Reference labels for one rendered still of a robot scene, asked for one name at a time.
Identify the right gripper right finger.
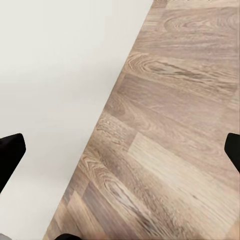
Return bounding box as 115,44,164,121
224,133,240,172

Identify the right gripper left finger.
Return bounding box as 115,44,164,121
0,133,26,194

